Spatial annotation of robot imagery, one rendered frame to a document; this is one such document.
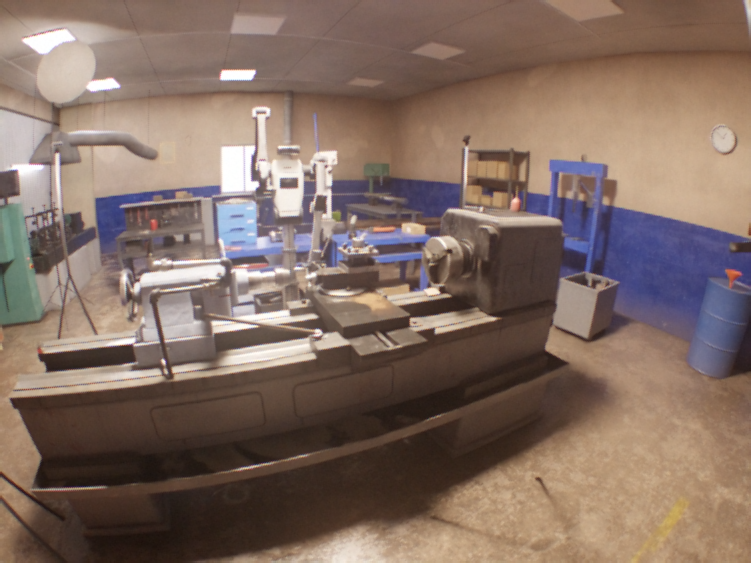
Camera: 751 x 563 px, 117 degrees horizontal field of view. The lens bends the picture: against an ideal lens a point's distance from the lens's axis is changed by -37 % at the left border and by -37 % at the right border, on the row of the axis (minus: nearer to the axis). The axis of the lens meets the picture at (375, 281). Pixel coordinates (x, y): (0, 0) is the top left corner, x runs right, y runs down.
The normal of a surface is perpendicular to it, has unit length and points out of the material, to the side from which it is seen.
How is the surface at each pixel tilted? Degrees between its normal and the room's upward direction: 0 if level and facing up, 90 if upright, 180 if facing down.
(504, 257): 90
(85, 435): 90
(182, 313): 70
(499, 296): 90
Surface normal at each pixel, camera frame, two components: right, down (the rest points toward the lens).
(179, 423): 0.43, 0.28
